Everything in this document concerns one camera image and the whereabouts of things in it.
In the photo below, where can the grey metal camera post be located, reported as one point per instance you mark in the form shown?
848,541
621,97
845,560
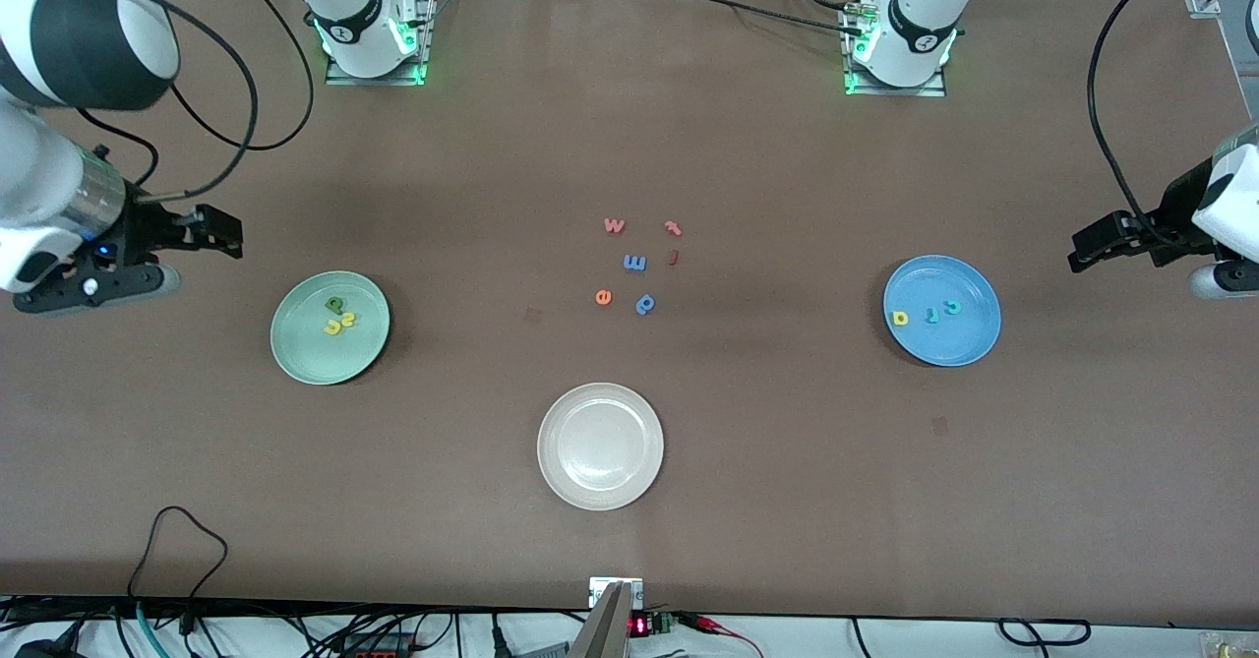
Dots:
605,633

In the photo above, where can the white mounting bracket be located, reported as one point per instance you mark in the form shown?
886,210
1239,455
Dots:
637,591

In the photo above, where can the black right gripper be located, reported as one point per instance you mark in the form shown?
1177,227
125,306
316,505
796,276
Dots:
149,232

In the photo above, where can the power strip with red switches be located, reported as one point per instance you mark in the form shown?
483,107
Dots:
379,650

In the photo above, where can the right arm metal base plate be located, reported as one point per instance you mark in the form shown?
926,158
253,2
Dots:
374,79

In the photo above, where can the green plate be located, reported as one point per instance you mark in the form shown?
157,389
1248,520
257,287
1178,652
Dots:
305,348

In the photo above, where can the blue plate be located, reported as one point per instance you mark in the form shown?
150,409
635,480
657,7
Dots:
944,343

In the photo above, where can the pink foam letter w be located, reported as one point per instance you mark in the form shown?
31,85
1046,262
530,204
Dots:
615,228

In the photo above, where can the blue foam letter m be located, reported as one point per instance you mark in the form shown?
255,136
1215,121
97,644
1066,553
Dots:
635,258

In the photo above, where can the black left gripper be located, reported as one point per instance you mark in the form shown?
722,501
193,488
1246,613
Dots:
1159,227

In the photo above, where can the beige plate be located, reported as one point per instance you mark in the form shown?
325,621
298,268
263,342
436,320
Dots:
600,447

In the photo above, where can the blue foam letter p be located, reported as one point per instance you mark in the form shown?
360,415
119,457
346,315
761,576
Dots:
639,310

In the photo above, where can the red LED display module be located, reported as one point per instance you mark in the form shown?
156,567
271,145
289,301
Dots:
639,626

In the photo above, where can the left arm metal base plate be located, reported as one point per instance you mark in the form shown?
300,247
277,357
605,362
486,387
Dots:
895,91

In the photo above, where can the aluminium corner bracket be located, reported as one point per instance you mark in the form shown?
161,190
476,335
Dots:
1202,1

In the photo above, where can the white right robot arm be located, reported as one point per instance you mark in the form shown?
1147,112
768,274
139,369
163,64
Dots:
39,166

